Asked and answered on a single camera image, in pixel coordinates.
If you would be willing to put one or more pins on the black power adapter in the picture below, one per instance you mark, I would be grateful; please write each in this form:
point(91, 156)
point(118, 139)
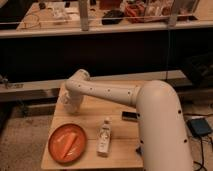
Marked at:
point(199, 127)

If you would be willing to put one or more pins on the orange object on shelf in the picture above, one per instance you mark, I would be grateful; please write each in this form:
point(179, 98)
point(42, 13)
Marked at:
point(134, 13)

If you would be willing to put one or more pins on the blue sponge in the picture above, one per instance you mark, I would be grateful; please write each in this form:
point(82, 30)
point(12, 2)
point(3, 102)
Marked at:
point(138, 151)

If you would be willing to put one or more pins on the grey metal post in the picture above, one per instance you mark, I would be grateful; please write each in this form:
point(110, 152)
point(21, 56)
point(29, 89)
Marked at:
point(83, 11)

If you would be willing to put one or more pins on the black rectangular box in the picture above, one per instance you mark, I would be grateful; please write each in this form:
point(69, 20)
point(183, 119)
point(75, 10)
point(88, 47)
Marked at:
point(129, 116)

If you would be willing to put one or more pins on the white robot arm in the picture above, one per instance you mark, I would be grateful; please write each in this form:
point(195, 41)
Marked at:
point(162, 130)

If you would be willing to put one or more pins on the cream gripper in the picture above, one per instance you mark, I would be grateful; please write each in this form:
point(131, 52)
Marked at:
point(75, 99)

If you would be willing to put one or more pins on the orange carrot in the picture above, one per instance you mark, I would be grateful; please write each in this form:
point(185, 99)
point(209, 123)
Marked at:
point(70, 140)

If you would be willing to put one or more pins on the white plastic bottle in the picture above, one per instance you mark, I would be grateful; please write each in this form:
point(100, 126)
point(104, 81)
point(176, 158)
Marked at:
point(104, 138)

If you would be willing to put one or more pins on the orange plate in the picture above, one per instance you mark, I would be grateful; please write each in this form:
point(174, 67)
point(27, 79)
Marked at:
point(58, 139)

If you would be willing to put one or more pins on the black bag on shelf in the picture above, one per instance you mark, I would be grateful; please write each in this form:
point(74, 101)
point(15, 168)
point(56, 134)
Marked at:
point(112, 17)

